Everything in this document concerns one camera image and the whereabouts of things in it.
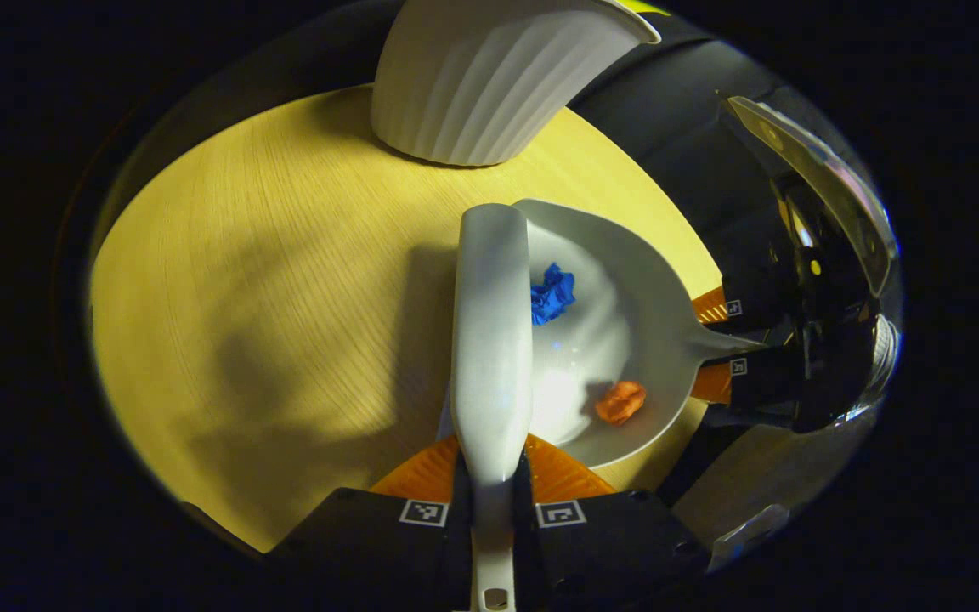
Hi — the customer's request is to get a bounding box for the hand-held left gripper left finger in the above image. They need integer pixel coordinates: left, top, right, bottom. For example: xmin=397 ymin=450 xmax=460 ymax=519
xmin=272 ymin=434 xmax=473 ymax=612

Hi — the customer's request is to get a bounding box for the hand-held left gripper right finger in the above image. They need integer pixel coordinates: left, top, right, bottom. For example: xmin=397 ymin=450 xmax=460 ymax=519
xmin=514 ymin=433 xmax=708 ymax=612

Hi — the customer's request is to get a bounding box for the white dustpan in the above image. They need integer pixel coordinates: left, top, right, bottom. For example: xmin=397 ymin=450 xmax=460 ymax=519
xmin=510 ymin=197 xmax=767 ymax=471

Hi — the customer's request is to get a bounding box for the orange paper trash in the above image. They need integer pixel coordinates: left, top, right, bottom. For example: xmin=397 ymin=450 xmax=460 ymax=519
xmin=595 ymin=380 xmax=648 ymax=427

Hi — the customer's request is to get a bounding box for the blue paper trash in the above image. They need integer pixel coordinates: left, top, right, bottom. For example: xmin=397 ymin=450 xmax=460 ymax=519
xmin=529 ymin=262 xmax=578 ymax=326

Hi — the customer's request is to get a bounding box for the small white broom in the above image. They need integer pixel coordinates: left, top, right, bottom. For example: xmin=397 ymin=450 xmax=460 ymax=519
xmin=450 ymin=203 xmax=535 ymax=612

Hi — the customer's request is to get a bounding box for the white ribbed garbage bin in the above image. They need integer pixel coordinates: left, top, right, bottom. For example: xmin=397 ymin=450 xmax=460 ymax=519
xmin=370 ymin=0 xmax=663 ymax=167

